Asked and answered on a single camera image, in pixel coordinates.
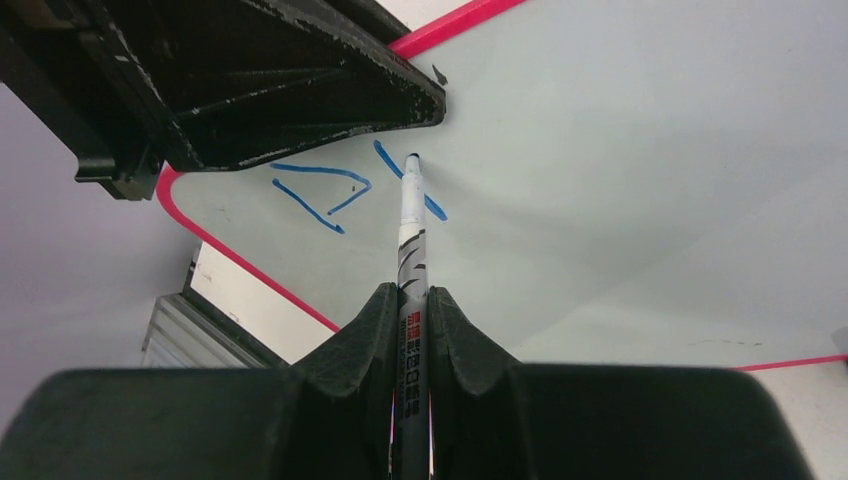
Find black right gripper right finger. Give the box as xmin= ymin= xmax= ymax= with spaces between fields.
xmin=428 ymin=287 xmax=813 ymax=479

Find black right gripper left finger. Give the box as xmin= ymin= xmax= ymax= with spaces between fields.
xmin=1 ymin=283 xmax=397 ymax=479

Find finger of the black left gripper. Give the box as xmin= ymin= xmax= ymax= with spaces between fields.
xmin=1 ymin=0 xmax=446 ymax=201

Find white whiteboard marker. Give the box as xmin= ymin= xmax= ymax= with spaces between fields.
xmin=392 ymin=153 xmax=430 ymax=479

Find red-framed whiteboard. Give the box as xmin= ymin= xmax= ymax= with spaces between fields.
xmin=158 ymin=1 xmax=847 ymax=366

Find aluminium frame rail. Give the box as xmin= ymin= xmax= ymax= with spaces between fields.
xmin=141 ymin=291 xmax=288 ymax=368

